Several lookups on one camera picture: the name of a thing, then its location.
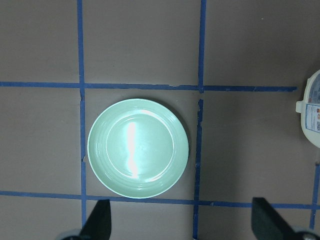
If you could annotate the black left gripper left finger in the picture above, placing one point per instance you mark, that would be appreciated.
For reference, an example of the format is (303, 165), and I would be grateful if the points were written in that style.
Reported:
(99, 224)

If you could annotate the green plate near left arm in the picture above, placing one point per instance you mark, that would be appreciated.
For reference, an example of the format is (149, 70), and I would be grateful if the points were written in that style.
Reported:
(138, 148)

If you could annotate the white rice cooker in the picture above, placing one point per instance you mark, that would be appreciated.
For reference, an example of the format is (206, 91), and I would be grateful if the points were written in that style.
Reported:
(309, 109)

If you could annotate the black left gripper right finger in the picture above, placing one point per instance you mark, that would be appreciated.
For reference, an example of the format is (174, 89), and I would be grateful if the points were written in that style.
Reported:
(267, 224)

